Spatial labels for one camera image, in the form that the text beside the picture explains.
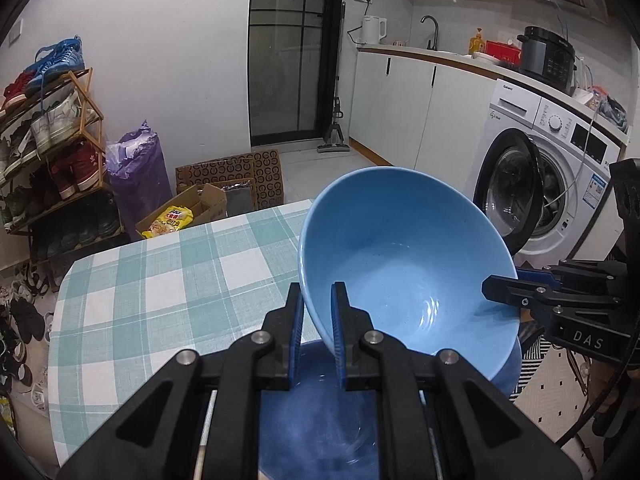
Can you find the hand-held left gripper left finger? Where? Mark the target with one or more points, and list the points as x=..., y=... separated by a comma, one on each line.
x=296, y=340

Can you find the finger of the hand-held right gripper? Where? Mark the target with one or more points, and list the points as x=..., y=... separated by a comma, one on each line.
x=505, y=290
x=535, y=275

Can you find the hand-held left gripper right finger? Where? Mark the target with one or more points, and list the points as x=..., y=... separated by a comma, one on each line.
x=340, y=345

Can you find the light blue bowl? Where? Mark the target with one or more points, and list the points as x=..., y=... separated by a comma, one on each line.
x=400, y=260

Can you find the black white patterned rug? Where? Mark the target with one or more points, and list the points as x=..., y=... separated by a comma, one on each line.
x=532, y=365

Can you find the white dotted floor mat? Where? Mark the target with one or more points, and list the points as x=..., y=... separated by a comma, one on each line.
x=550, y=410

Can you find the teal checkered tablecloth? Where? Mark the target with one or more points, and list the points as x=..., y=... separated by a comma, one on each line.
x=150, y=310

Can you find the white washing machine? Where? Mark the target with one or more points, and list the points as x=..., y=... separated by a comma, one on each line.
x=560, y=125

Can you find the cardboard box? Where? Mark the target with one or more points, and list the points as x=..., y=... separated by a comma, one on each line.
x=210, y=205

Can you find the brown patterned doormat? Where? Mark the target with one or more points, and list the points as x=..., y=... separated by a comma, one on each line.
x=265, y=175

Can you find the yellow snack packet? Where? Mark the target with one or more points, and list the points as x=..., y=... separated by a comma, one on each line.
x=170, y=220

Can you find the bundle of plastic bags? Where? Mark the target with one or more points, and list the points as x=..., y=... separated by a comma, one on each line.
x=607, y=107

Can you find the floor mop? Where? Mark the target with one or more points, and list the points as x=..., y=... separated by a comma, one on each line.
x=334, y=135

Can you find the white kitchen base cabinet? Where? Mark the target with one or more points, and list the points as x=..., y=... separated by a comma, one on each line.
x=400, y=105

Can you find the black pressure cooker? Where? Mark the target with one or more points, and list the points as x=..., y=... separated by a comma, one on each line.
x=545, y=60

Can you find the purple plastic bag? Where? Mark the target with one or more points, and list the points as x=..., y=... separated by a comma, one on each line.
x=140, y=185

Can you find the red box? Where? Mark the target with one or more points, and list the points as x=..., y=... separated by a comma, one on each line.
x=502, y=51

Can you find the yellow bottle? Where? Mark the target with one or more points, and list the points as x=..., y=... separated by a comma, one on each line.
x=477, y=44

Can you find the black framed glass door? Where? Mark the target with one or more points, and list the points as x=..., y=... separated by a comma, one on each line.
x=280, y=85

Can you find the metal kitchen faucet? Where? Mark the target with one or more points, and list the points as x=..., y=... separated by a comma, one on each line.
x=434, y=30

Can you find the scattered pile of sneakers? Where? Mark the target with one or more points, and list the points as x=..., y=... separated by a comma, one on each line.
x=25, y=315

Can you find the wooden shoe rack with shoes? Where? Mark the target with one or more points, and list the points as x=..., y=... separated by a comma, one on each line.
x=75, y=170

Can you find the white electric kettle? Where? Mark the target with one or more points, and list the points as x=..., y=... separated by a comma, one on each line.
x=372, y=30

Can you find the white wall switch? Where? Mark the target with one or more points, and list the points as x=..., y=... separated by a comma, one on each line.
x=15, y=32

